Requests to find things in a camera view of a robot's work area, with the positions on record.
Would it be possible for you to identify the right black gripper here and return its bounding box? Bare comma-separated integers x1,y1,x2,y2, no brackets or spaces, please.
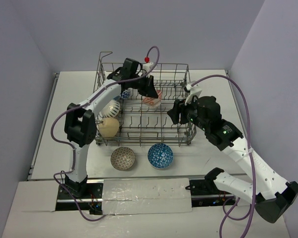
167,93,209,131

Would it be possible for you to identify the orange floral bowl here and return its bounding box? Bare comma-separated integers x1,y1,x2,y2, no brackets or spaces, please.
142,90,162,108

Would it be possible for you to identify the red patterned bowl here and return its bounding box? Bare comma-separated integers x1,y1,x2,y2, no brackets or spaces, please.
119,89,131,100

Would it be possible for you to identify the yellow bowl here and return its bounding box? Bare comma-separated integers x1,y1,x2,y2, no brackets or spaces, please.
98,118,119,137

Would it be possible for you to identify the grey patterned bowl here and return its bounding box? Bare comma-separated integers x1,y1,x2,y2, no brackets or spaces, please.
110,147,136,171

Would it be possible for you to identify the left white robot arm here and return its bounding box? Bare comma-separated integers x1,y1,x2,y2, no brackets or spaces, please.
64,58,158,198

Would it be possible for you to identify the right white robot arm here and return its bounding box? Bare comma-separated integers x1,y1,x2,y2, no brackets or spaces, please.
167,96,298,223

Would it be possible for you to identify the blue patterned bowl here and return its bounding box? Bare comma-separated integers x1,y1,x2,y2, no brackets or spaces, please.
148,143,174,170

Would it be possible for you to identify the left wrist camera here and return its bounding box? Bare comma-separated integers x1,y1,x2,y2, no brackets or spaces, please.
142,57,155,73

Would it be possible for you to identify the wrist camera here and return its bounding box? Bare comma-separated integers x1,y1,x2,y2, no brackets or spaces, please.
184,81,202,106
142,57,155,73

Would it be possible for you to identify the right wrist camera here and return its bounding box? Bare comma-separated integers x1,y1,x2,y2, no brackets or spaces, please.
184,81,202,106

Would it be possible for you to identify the grey wire dish rack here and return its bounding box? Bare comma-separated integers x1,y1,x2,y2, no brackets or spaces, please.
95,63,197,146

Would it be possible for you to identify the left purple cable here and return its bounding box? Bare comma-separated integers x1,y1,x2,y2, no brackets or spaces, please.
50,46,161,221

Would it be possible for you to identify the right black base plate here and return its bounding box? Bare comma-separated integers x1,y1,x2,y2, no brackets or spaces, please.
185,179,236,208

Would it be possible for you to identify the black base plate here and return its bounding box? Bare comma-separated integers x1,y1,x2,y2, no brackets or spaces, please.
55,179,104,215
185,179,236,208

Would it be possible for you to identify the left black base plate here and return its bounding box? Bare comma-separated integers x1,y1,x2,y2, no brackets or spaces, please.
55,179,104,215

